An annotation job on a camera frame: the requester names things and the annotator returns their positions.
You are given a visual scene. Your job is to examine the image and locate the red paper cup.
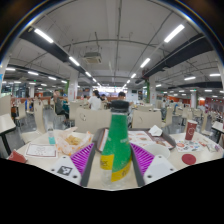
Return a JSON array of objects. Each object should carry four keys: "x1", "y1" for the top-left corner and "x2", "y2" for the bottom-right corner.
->
[{"x1": 184, "y1": 119, "x2": 198, "y2": 141}]

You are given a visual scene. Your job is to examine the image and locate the clear plastic packet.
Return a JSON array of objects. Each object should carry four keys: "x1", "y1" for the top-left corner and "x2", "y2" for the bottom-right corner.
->
[{"x1": 206, "y1": 142, "x2": 224, "y2": 154}]

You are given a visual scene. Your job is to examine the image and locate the dark food tray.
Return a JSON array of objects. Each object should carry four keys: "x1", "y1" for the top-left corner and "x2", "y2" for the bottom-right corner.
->
[{"x1": 93, "y1": 127, "x2": 178, "y2": 151}]

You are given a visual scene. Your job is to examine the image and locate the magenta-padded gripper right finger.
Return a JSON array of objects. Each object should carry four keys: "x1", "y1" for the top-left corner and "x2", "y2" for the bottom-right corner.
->
[{"x1": 129, "y1": 142, "x2": 177, "y2": 188}]

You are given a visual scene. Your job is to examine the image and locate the flat round red coaster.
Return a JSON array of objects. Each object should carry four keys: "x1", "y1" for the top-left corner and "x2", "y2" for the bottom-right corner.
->
[{"x1": 181, "y1": 153, "x2": 198, "y2": 166}]

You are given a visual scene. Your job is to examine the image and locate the white dotted mug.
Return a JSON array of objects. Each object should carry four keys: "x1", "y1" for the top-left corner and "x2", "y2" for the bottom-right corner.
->
[{"x1": 142, "y1": 143, "x2": 172, "y2": 160}]

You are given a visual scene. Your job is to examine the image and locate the small teal bottle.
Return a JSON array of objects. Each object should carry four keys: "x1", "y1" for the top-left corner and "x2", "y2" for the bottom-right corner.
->
[{"x1": 46, "y1": 121, "x2": 57, "y2": 146}]

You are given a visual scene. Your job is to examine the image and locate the colourful sticker sheet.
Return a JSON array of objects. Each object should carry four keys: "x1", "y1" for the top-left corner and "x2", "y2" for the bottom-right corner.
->
[{"x1": 174, "y1": 139, "x2": 209, "y2": 154}]

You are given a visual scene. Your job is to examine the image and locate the beige chairs group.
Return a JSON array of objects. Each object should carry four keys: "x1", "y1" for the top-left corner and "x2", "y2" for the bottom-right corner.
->
[{"x1": 0, "y1": 94, "x2": 224, "y2": 134}]

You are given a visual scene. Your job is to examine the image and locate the ceiling strip lights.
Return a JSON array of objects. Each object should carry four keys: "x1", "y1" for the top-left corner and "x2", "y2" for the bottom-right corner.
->
[{"x1": 4, "y1": 23, "x2": 222, "y2": 93}]

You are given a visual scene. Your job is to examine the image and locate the red table card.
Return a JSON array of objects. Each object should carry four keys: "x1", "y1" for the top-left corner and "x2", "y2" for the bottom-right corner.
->
[{"x1": 7, "y1": 149, "x2": 28, "y2": 164}]

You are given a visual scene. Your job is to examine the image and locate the person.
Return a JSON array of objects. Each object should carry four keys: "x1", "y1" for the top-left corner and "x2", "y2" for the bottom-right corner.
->
[
  {"x1": 114, "y1": 91, "x2": 134, "y2": 108},
  {"x1": 52, "y1": 89, "x2": 70, "y2": 119},
  {"x1": 87, "y1": 89, "x2": 103, "y2": 111}
]

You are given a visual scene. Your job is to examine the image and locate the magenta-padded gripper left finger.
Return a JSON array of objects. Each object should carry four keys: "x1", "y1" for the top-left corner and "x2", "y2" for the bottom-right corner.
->
[{"x1": 49, "y1": 142, "x2": 98, "y2": 188}]

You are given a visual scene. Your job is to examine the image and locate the white paper leaflet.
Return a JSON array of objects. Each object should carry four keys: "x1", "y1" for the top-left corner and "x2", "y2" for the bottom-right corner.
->
[{"x1": 24, "y1": 142, "x2": 58, "y2": 159}]

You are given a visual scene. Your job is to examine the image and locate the green drink bottle yellow label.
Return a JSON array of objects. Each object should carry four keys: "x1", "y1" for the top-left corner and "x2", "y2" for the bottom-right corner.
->
[{"x1": 99, "y1": 99, "x2": 133, "y2": 190}]

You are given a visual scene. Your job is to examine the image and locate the ceiling air conditioner unit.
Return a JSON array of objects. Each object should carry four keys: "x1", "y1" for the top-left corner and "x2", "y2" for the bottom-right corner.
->
[{"x1": 83, "y1": 51, "x2": 103, "y2": 65}]

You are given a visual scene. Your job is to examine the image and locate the crumpled food wrapper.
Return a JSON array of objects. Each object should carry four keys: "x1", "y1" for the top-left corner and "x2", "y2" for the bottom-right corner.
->
[{"x1": 53, "y1": 126, "x2": 94, "y2": 157}]

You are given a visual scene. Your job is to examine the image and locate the white crumpled napkin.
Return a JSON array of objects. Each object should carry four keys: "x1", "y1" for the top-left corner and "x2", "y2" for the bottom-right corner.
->
[{"x1": 147, "y1": 124, "x2": 164, "y2": 137}]

